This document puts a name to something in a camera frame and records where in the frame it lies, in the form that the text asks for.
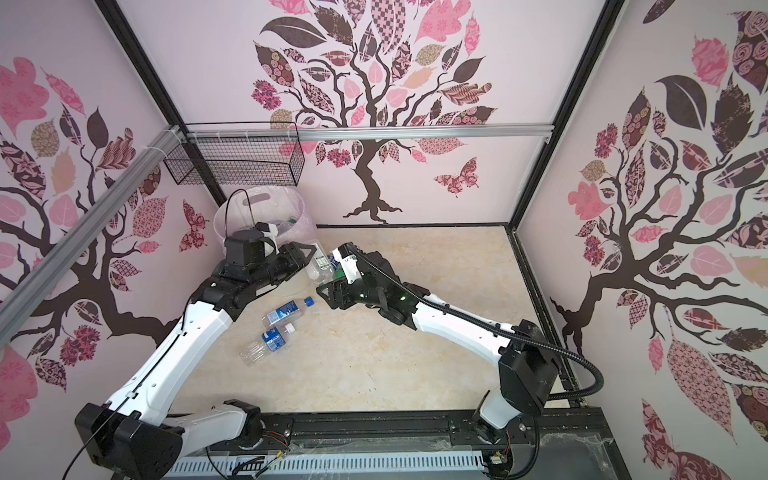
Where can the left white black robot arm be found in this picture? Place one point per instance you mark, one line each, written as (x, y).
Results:
(132, 433)

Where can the white slotted cable duct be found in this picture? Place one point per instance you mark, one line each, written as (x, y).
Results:
(326, 464)

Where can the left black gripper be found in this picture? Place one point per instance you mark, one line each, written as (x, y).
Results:
(297, 255)

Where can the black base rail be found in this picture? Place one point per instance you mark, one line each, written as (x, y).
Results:
(563, 443)

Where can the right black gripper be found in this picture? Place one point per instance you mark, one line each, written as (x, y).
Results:
(339, 287)

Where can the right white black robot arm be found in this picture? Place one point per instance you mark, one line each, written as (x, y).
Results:
(526, 366)

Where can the clear square bottle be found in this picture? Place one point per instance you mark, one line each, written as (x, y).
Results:
(320, 268)

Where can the pink plastic bin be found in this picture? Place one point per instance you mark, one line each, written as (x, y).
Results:
(283, 207)

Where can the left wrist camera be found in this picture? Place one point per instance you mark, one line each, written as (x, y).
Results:
(269, 233)

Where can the blue label bottle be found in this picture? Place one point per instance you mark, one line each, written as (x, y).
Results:
(287, 312)
(268, 343)

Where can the aluminium rail back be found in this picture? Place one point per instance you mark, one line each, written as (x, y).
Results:
(366, 132)

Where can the black wire basket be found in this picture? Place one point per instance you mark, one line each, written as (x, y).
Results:
(238, 154)

